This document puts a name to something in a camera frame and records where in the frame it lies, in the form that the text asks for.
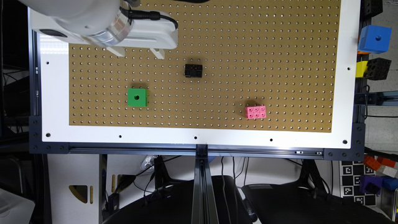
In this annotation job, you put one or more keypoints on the blue cube with hole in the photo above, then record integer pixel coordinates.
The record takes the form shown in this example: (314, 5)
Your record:
(374, 39)

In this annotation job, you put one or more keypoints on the green block with hole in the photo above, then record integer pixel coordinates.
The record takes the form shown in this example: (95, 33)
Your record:
(137, 97)

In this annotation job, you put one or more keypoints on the aluminium centre support rail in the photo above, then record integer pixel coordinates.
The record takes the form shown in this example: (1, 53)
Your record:
(204, 210)

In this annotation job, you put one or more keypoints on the white cabinet panel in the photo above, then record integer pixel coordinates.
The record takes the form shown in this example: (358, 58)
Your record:
(75, 188)

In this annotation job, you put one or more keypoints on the black block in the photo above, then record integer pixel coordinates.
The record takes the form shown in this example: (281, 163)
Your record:
(193, 71)

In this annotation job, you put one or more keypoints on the black office chair left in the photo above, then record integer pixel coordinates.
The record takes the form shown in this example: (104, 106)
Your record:
(176, 207)

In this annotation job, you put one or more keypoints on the black office chair right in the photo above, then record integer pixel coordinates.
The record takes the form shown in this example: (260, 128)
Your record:
(281, 204)

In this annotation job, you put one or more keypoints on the yellow block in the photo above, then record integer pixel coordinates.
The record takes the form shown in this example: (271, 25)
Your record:
(361, 68)

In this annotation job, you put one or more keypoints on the fiducial marker sheet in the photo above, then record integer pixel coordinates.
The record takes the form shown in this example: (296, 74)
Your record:
(350, 173)

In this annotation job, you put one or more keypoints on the black perforated cube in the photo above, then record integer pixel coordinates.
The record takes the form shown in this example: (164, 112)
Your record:
(377, 69)

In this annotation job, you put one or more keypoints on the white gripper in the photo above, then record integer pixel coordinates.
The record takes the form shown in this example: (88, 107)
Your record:
(157, 35)

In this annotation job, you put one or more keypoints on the purple block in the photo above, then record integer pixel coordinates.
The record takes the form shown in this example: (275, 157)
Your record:
(370, 184)

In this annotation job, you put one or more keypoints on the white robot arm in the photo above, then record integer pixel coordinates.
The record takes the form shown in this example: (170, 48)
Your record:
(110, 24)

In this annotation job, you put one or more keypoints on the pink studded block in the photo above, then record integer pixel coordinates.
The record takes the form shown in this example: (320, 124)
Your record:
(255, 112)

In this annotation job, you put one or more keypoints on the orange red block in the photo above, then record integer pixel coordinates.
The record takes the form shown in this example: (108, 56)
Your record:
(375, 164)

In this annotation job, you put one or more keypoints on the black office chair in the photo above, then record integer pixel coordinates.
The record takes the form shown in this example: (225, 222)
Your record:
(281, 204)
(176, 207)

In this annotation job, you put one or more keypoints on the brown pegboard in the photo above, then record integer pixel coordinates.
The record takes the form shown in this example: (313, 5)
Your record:
(278, 54)

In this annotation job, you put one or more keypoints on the white table frame board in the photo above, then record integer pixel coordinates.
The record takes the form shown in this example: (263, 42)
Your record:
(55, 75)

